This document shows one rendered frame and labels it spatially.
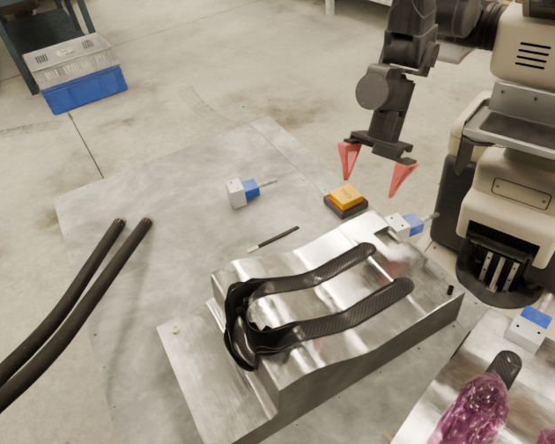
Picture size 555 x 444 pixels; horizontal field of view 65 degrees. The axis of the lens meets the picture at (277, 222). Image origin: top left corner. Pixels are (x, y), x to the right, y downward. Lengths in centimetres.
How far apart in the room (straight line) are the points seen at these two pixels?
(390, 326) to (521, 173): 51
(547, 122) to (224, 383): 77
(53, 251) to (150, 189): 132
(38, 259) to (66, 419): 92
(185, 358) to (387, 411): 35
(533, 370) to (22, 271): 222
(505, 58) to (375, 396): 68
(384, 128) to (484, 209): 43
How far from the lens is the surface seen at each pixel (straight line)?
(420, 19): 76
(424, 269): 89
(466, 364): 79
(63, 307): 95
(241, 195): 110
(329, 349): 71
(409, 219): 101
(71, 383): 197
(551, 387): 82
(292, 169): 121
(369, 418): 79
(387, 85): 72
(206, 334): 82
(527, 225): 113
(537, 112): 99
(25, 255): 258
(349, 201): 105
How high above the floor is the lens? 154
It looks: 44 degrees down
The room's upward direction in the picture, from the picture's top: 8 degrees counter-clockwise
